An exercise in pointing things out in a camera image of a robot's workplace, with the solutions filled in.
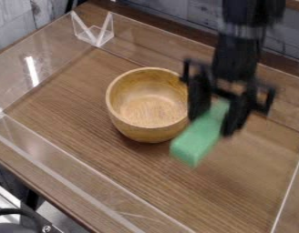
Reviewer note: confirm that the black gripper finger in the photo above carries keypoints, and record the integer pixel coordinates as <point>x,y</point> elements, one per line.
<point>239,112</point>
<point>200,93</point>

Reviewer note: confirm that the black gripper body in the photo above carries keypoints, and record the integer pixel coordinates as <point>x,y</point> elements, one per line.
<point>235,64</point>

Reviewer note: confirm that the green rectangular block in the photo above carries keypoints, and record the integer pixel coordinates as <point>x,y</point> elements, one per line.
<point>200,137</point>

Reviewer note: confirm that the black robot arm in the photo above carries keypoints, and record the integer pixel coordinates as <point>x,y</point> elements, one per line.
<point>247,19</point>

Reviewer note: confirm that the brown wooden bowl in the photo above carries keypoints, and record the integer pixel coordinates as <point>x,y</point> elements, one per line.
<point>146,100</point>

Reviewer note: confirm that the clear acrylic tray wall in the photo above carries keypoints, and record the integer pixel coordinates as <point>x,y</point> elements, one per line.
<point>117,185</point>

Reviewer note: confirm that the clear acrylic corner bracket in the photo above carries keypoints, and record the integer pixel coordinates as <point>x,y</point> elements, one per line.
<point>97,35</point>

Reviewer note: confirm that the black metal bracket with bolt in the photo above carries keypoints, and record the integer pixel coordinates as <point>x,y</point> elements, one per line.
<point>27,222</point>

